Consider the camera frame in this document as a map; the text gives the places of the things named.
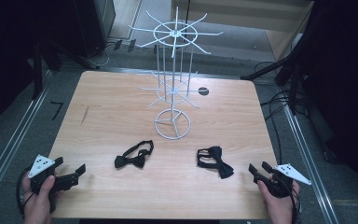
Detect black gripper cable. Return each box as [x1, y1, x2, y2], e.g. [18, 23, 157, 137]
[287, 183, 303, 224]
[16, 167, 34, 217]

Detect black floor cables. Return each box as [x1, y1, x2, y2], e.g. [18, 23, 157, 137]
[255, 60, 309, 157]

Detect black metal stand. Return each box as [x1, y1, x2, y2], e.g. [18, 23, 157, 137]
[241, 46, 311, 116]
[32, 40, 101, 101]

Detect metal floor rail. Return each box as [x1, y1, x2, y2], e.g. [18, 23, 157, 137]
[0, 70, 53, 216]
[282, 104, 339, 224]

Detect dark cabinet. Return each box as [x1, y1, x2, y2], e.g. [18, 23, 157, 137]
[74, 0, 117, 59]

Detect black bow tie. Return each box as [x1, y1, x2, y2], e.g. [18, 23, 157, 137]
[196, 146, 235, 180]
[114, 139, 155, 170]

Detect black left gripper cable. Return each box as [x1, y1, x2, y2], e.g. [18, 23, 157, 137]
[16, 167, 34, 217]

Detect person's left hand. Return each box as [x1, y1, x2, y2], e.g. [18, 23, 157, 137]
[21, 175, 63, 224]

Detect light wooden furniture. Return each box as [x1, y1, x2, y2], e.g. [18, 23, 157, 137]
[171, 0, 315, 62]

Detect white wire display rack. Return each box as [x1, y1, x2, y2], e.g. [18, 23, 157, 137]
[128, 7, 224, 141]

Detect person's right hand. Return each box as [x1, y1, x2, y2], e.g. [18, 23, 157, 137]
[256, 179, 301, 224]

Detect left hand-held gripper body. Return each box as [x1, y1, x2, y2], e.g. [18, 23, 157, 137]
[27, 154, 80, 215]

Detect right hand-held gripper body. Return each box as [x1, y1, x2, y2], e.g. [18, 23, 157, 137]
[253, 163, 312, 199]

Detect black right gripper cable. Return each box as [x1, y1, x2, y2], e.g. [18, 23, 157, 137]
[287, 183, 303, 224]

